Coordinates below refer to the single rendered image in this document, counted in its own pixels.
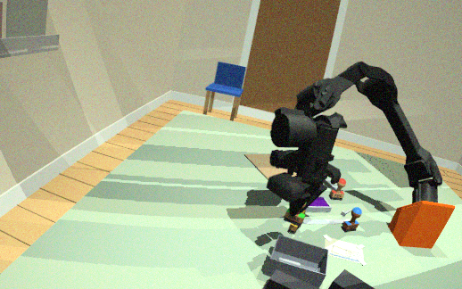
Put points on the red-knobbed stamp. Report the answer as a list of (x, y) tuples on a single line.
[(338, 194)]

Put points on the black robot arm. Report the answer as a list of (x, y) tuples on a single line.
[(296, 127)]

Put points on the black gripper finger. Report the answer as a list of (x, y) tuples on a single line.
[(315, 193), (295, 206)]

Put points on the yellow rubber stamp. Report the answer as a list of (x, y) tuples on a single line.
[(292, 228)]

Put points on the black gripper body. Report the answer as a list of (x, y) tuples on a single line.
[(312, 168)]

